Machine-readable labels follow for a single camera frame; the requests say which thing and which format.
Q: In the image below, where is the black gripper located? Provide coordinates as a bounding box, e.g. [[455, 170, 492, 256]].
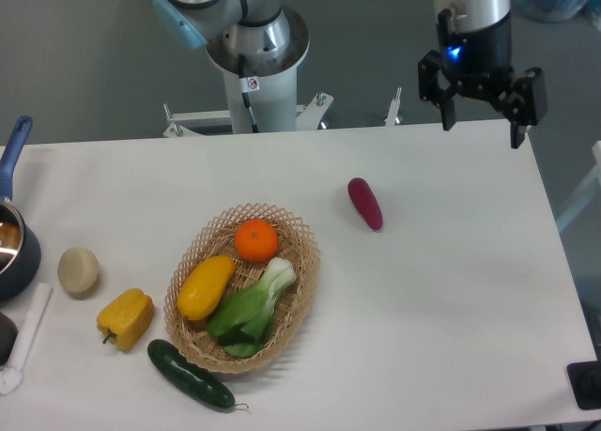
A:
[[418, 40, 547, 148]]

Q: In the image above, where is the woven wicker basket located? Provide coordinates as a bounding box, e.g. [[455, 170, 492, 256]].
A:
[[163, 203, 320, 375]]

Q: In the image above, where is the yellow mango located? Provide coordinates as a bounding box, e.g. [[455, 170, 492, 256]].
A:
[[177, 255, 236, 321]]

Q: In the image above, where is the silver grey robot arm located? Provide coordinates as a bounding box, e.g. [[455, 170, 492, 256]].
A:
[[153, 0, 547, 147]]

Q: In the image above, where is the purple sweet potato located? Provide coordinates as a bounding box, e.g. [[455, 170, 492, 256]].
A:
[[347, 177, 384, 231]]

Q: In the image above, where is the orange fruit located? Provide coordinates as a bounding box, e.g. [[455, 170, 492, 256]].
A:
[[234, 219, 279, 263]]

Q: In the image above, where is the black device bottom right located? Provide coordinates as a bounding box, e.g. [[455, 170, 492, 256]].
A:
[[566, 361, 601, 410]]

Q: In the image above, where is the green bok choy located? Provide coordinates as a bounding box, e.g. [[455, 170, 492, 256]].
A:
[[207, 257, 297, 359]]

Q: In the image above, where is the dark green cucumber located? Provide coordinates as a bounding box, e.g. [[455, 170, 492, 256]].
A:
[[146, 339, 248, 411]]

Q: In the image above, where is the yellow bell pepper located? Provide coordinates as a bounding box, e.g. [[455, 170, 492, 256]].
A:
[[97, 288, 154, 352]]

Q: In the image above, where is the beige round block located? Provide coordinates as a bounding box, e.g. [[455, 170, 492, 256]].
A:
[[57, 247, 100, 299]]

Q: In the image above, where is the dark round object left edge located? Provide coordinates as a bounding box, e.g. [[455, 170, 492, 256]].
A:
[[0, 313, 18, 365]]

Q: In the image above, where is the white plastic utensil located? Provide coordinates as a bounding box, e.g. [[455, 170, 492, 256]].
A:
[[1, 283, 53, 396]]

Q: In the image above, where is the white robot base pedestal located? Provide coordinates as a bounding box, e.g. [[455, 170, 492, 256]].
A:
[[207, 6, 309, 134]]

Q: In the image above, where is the black cable on pedestal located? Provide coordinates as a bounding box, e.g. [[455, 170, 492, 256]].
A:
[[237, 54, 260, 134]]

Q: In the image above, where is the white metal mounting frame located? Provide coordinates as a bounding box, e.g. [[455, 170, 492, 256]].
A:
[[163, 86, 403, 137]]

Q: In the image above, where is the blue handled saucepan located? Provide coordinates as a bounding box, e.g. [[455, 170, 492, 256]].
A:
[[1, 115, 41, 301]]

